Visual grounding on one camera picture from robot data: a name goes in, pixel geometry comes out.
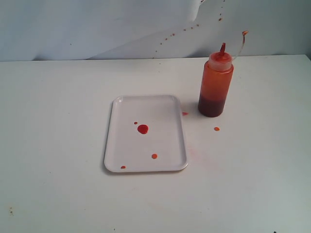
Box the white rectangular plastic tray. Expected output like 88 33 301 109
104 95 188 173

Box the red sauce squeeze bottle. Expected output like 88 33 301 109
198 31 249 117

